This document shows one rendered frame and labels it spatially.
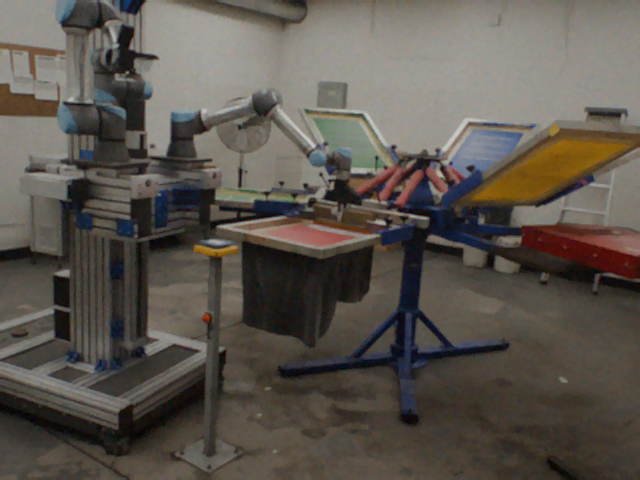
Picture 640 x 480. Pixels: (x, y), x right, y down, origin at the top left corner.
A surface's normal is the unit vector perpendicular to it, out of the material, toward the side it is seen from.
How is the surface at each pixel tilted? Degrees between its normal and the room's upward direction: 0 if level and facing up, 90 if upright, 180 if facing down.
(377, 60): 90
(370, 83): 90
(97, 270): 90
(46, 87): 89
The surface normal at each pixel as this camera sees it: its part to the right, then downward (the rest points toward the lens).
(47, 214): -0.40, 0.17
